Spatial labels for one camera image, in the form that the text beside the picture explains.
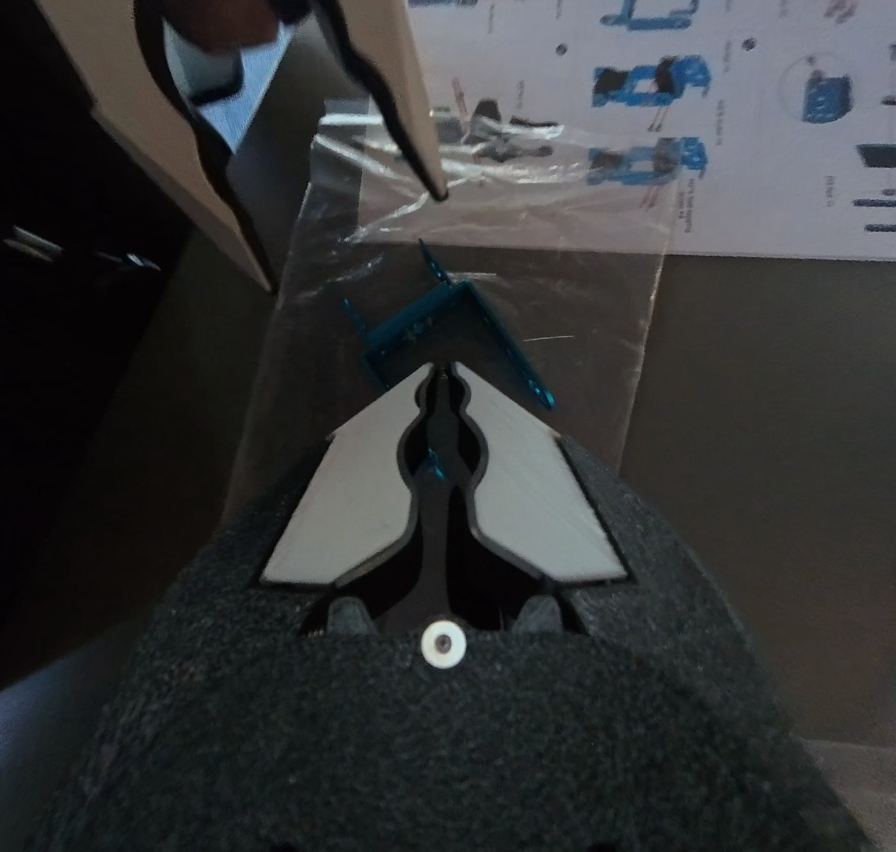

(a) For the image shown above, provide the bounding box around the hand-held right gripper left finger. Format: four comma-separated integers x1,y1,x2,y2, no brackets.
260,364,449,618

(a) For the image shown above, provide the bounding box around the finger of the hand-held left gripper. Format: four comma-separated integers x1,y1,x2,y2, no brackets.
307,0,450,203
30,0,275,296

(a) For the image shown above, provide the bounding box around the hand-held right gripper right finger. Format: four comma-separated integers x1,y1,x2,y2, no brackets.
442,362,629,632

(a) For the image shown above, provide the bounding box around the long blue U bracket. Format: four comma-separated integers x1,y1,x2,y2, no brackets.
360,280,559,489

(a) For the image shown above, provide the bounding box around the person's left hand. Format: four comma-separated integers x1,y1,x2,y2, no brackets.
182,0,296,49

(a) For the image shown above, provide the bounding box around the person's dark clothing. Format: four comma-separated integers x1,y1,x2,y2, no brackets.
0,0,191,622

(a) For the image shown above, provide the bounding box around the clear plastic bag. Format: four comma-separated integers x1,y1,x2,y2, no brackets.
231,96,666,489

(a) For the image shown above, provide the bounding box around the assembly instruction booklet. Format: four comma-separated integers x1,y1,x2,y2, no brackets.
350,0,896,263

